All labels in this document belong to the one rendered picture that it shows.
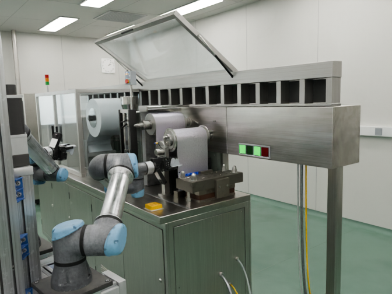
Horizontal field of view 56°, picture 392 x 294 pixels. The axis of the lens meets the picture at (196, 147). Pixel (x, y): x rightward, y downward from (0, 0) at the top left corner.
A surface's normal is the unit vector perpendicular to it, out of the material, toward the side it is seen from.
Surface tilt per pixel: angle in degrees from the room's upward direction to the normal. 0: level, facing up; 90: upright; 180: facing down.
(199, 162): 90
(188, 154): 90
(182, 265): 90
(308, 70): 90
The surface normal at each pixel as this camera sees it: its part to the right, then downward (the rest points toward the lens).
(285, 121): -0.79, 0.11
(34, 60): 0.61, 0.08
